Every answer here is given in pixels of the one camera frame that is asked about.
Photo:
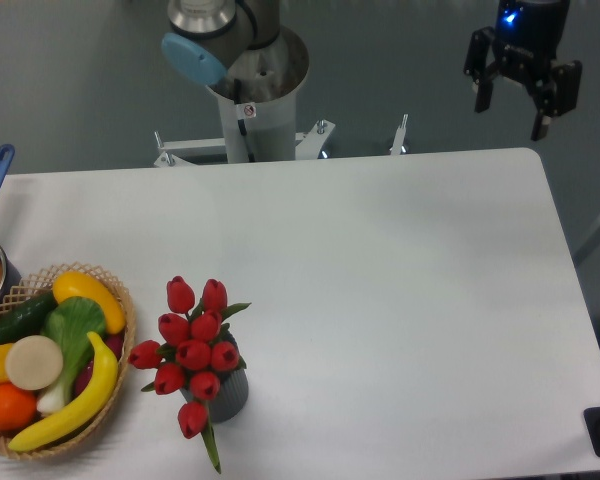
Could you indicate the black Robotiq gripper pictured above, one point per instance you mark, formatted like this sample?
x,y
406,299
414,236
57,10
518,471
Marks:
x,y
524,45

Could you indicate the red tulip bouquet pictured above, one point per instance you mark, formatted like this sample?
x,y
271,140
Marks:
x,y
189,317

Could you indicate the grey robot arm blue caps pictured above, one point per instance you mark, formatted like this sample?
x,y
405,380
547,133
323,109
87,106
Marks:
x,y
240,50

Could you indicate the grey ribbed vase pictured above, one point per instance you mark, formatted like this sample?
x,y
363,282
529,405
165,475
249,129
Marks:
x,y
215,377

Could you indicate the dark red vegetable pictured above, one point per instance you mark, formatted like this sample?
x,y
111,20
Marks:
x,y
115,343

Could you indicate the yellow squash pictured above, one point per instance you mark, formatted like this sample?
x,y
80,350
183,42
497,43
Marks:
x,y
77,284

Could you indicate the green bok choy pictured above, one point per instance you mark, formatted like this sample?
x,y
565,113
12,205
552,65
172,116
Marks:
x,y
67,326

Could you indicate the woven wicker basket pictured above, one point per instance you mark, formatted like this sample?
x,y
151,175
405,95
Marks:
x,y
37,284

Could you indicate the yellow banana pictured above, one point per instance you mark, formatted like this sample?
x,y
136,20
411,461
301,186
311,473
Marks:
x,y
80,410

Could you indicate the green cucumber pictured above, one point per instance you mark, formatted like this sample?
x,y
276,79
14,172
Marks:
x,y
27,318

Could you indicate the beige round biscuit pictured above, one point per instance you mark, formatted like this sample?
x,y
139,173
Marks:
x,y
34,363

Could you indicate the orange fruit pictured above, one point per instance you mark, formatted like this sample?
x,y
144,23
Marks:
x,y
17,408

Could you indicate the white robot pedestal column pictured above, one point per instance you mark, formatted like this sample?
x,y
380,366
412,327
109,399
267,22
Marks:
x,y
260,115

